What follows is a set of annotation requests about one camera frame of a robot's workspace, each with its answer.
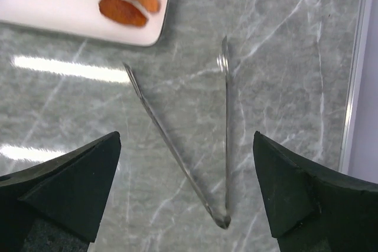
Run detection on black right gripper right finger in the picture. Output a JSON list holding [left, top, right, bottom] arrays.
[[253, 132, 377, 251]]

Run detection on brown glazed meat slice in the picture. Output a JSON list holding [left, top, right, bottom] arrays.
[[98, 0, 148, 27]]

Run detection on white rectangular plate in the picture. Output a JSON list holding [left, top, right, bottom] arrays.
[[1, 0, 168, 47]]

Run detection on metal serving tongs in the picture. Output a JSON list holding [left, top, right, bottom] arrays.
[[122, 35, 232, 230]]

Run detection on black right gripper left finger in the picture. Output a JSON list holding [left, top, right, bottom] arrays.
[[1, 131, 121, 251]]

